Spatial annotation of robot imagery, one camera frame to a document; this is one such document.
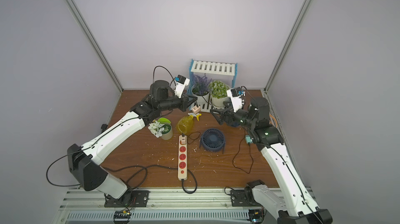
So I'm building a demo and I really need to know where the orange desk fan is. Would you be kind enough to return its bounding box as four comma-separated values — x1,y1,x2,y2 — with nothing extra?
269,114,278,128

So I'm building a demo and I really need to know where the lavender plant white pot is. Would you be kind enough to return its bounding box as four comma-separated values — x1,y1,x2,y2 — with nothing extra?
192,74,212,106

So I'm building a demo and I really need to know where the dark blue round desk fan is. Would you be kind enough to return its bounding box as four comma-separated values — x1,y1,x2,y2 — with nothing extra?
187,128,226,152

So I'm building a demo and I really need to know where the teal plug adapter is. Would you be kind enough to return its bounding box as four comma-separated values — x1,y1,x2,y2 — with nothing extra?
245,135,253,145

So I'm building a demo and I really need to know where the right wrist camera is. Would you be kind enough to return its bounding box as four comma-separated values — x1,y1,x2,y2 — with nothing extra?
227,87,245,113

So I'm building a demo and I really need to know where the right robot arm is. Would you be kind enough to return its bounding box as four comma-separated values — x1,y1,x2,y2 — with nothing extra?
211,87,333,224

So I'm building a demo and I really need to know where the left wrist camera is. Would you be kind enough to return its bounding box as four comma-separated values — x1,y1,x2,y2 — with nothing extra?
174,75,190,98

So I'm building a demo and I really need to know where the beige power strip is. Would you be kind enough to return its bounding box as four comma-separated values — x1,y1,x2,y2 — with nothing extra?
178,144,188,180

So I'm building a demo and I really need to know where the green plant white pot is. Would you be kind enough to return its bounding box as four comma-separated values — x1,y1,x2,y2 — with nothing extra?
208,80,231,108

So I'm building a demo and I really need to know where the white flower beige pot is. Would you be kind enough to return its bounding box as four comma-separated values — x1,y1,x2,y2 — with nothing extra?
148,121,173,140

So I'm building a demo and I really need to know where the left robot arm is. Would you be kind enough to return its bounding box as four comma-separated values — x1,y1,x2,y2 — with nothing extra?
65,75,197,200

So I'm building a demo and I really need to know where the green yellow garden trowel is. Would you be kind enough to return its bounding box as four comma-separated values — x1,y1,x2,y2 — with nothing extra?
157,117,171,124

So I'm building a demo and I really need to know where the yellow spray bottle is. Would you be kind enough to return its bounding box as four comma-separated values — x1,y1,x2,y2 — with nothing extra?
176,113,202,135

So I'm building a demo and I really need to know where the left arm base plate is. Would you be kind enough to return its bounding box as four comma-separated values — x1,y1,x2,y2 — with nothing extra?
104,190,150,208

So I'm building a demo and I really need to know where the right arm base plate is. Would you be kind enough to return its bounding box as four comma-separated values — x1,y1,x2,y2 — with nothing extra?
229,189,261,207

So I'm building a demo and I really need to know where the blue white plant shelf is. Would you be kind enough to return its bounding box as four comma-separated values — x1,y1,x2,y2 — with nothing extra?
189,59,238,113

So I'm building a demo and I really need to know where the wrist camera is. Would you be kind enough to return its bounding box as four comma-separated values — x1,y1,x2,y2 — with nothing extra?
174,75,190,98
227,87,245,113

